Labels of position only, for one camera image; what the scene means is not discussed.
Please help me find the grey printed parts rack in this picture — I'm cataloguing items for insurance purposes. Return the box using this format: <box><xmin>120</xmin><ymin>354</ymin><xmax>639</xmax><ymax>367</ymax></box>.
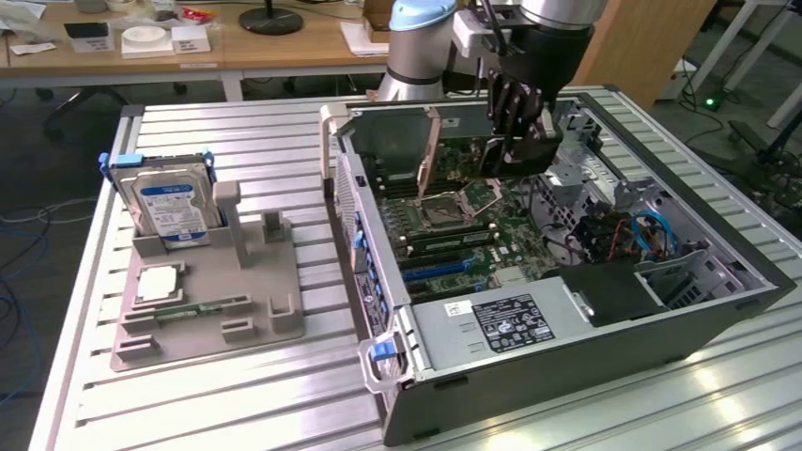
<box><xmin>109</xmin><ymin>180</ymin><xmax>308</xmax><ymax>373</ymax></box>

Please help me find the black equipment stand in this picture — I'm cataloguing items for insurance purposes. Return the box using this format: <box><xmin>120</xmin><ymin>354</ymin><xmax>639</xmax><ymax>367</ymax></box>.
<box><xmin>725</xmin><ymin>119</ymin><xmax>802</xmax><ymax>213</ymax></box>

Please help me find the black camera cable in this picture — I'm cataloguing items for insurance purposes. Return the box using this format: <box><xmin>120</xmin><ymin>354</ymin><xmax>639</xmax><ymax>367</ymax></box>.
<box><xmin>473</xmin><ymin>0</ymin><xmax>512</xmax><ymax>54</ymax></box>

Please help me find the black round stand base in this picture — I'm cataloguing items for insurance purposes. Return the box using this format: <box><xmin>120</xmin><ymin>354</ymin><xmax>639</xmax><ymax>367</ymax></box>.
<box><xmin>237</xmin><ymin>0</ymin><xmax>305</xmax><ymax>35</ymax></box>

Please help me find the white paper stack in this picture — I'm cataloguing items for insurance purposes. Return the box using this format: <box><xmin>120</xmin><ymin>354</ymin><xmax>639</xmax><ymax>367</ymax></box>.
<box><xmin>338</xmin><ymin>21</ymin><xmax>392</xmax><ymax>58</ymax></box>

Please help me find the hard disk in blue caddy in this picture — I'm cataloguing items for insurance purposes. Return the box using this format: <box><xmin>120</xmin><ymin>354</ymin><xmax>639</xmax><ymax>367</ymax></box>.
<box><xmin>96</xmin><ymin>148</ymin><xmax>217</xmax><ymax>250</ymax></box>

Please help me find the low metal disk bay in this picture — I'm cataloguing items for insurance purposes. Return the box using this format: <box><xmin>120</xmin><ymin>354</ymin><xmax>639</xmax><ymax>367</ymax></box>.
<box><xmin>635</xmin><ymin>248</ymin><xmax>748</xmax><ymax>310</ymax></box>

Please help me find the white desk frame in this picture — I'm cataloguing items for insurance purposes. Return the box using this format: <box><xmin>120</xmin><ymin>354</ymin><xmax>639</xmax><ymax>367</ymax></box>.
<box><xmin>688</xmin><ymin>0</ymin><xmax>802</xmax><ymax>129</ymax></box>

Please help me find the graphics card with metal bracket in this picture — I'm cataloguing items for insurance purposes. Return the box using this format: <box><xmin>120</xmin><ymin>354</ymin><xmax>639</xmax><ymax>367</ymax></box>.
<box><xmin>414</xmin><ymin>105</ymin><xmax>561</xmax><ymax>198</ymax></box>

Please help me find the grey power supply unit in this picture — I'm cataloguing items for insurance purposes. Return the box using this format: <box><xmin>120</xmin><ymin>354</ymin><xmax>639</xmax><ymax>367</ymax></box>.
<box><xmin>409</xmin><ymin>276</ymin><xmax>593</xmax><ymax>373</ymax></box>

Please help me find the blue disk wire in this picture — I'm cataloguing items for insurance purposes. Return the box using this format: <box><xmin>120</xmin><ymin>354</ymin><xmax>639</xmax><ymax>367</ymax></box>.
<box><xmin>631</xmin><ymin>210</ymin><xmax>679</xmax><ymax>258</ymax></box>

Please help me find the white box with round dish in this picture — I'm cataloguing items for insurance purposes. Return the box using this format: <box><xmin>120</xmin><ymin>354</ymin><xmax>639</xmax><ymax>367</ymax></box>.
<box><xmin>120</xmin><ymin>25</ymin><xmax>174</xmax><ymax>60</ymax></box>

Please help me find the small plain white box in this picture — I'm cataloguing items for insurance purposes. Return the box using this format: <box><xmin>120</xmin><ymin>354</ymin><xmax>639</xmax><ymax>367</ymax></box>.
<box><xmin>170</xmin><ymin>24</ymin><xmax>210</xmax><ymax>54</ymax></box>

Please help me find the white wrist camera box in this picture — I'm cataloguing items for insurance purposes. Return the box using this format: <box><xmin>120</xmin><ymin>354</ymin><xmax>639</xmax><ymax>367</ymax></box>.
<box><xmin>450</xmin><ymin>9</ymin><xmax>503</xmax><ymax>58</ymax></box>

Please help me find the white box with black top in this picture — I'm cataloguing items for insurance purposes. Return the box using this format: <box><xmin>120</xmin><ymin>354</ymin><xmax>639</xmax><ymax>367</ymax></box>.
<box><xmin>63</xmin><ymin>22</ymin><xmax>114</xmax><ymax>54</ymax></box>

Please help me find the brown cardboard box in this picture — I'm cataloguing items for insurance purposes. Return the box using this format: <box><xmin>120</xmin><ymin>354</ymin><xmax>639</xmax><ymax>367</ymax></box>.
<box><xmin>361</xmin><ymin>0</ymin><xmax>396</xmax><ymax>32</ymax></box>

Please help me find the wooden cabinet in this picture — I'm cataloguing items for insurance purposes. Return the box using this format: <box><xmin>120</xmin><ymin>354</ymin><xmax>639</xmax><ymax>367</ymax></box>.
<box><xmin>563</xmin><ymin>0</ymin><xmax>719</xmax><ymax>107</ymax></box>

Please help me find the green RAM stick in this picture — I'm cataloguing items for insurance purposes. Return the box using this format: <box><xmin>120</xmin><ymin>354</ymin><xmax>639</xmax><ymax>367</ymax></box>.
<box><xmin>154</xmin><ymin>300</ymin><xmax>230</xmax><ymax>321</ymax></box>

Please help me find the tall metal disk bay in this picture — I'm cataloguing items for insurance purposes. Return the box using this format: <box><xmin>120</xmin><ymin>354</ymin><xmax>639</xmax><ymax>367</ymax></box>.
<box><xmin>539</xmin><ymin>139</ymin><xmax>627</xmax><ymax>236</ymax></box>

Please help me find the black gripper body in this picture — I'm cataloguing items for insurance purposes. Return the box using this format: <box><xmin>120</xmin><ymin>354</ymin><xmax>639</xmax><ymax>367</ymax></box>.
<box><xmin>485</xmin><ymin>25</ymin><xmax>595</xmax><ymax>103</ymax></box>

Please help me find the open black PC case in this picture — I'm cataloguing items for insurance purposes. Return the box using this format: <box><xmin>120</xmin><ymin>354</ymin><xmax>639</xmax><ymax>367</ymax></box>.
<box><xmin>318</xmin><ymin>91</ymin><xmax>797</xmax><ymax>447</ymax></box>

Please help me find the black office chair base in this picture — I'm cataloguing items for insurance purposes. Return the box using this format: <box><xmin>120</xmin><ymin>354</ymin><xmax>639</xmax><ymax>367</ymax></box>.
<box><xmin>39</xmin><ymin>86</ymin><xmax>130</xmax><ymax>138</ymax></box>

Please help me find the wooden desk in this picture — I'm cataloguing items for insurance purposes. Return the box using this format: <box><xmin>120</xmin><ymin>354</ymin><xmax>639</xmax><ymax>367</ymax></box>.
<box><xmin>0</xmin><ymin>0</ymin><xmax>565</xmax><ymax>102</ymax></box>

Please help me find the silver CPU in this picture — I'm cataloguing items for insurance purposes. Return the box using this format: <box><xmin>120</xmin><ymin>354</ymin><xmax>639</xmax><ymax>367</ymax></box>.
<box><xmin>134</xmin><ymin>266</ymin><xmax>181</xmax><ymax>302</ymax></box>

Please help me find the CPU socket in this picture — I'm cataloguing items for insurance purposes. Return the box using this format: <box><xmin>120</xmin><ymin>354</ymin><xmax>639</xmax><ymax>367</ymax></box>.
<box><xmin>418</xmin><ymin>194</ymin><xmax>468</xmax><ymax>227</ymax></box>

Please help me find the green motherboard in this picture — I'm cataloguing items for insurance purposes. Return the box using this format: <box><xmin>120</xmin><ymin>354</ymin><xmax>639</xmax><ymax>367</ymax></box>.
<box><xmin>360</xmin><ymin>154</ymin><xmax>565</xmax><ymax>303</ymax></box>

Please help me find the open metal socket cover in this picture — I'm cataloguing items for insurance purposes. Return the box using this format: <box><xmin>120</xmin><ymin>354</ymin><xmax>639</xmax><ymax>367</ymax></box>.
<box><xmin>460</xmin><ymin>177</ymin><xmax>504</xmax><ymax>213</ymax></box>

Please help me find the silver chipset heat sink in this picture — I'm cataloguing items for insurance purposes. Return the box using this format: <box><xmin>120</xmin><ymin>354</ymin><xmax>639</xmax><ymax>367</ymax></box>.
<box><xmin>493</xmin><ymin>269</ymin><xmax>535</xmax><ymax>287</ymax></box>

